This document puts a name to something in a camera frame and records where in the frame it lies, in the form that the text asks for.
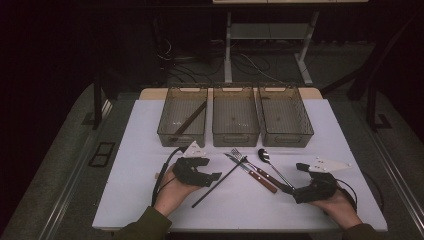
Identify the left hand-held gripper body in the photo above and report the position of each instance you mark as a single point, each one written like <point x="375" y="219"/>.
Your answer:
<point x="188" y="171"/>

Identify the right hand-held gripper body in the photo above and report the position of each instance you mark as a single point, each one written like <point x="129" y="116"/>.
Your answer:
<point x="318" y="190"/>

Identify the black chopstick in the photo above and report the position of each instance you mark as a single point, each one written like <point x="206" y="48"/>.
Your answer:
<point x="230" y="172"/>

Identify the metal spoon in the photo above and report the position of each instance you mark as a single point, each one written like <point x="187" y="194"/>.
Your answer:
<point x="264" y="155"/>

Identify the dark brown chopstick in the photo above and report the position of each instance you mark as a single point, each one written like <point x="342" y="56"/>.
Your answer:
<point x="190" y="120"/>

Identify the smoky clear plastic bin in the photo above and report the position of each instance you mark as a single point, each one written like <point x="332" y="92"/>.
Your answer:
<point x="283" y="116"/>
<point x="235" y="116"/>
<point x="181" y="110"/>

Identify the person's left hand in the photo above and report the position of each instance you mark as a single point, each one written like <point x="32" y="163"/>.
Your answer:
<point x="170" y="196"/>

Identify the person's right hand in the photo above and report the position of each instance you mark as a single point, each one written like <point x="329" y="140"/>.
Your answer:
<point x="343" y="210"/>

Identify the black metal stand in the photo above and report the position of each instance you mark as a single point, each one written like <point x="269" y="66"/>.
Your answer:
<point x="371" y="106"/>
<point x="97" y="100"/>

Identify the white desk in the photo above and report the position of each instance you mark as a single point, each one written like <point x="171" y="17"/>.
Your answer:
<point x="228" y="50"/>

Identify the metal floor rail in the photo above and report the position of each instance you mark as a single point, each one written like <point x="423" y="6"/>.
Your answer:
<point x="71" y="186"/>
<point x="400" y="180"/>

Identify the black floor outlet frame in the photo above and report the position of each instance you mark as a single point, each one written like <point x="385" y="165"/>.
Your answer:
<point x="101" y="154"/>

